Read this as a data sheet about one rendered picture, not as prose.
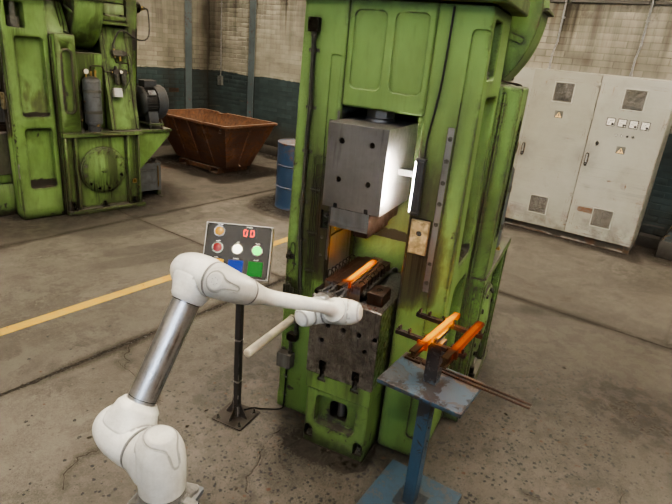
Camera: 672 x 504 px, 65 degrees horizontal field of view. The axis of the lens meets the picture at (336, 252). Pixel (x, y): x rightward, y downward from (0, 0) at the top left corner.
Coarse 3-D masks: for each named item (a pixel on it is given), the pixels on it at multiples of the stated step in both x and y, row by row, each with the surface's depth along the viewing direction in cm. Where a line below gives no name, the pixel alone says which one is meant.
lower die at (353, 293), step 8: (352, 264) 292; (360, 264) 290; (376, 264) 290; (384, 264) 293; (336, 272) 279; (344, 272) 277; (352, 272) 278; (368, 272) 280; (376, 272) 281; (328, 280) 268; (336, 280) 267; (360, 280) 269; (352, 288) 263; (360, 288) 261; (352, 296) 264; (360, 296) 263
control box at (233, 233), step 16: (208, 224) 270; (224, 224) 270; (240, 224) 270; (208, 240) 268; (224, 240) 268; (240, 240) 269; (256, 240) 269; (272, 240) 271; (224, 256) 267; (240, 256) 267; (256, 256) 268
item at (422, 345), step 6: (456, 312) 244; (450, 318) 238; (456, 318) 240; (444, 324) 232; (450, 324) 235; (438, 330) 226; (444, 330) 230; (426, 336) 220; (432, 336) 221; (438, 336) 226; (420, 342) 214; (426, 342) 214; (414, 348) 210; (420, 348) 211; (426, 348) 214; (414, 354) 210
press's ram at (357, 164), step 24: (336, 120) 246; (360, 120) 255; (336, 144) 245; (360, 144) 240; (384, 144) 235; (408, 144) 260; (336, 168) 248; (360, 168) 243; (384, 168) 238; (408, 168) 269; (336, 192) 252; (360, 192) 246; (384, 192) 244; (408, 192) 279
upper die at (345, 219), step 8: (336, 208) 254; (336, 216) 255; (344, 216) 254; (352, 216) 252; (360, 216) 250; (368, 216) 248; (384, 216) 268; (392, 216) 280; (336, 224) 257; (344, 224) 255; (352, 224) 253; (360, 224) 251; (368, 224) 250; (376, 224) 260; (360, 232) 252; (368, 232) 252
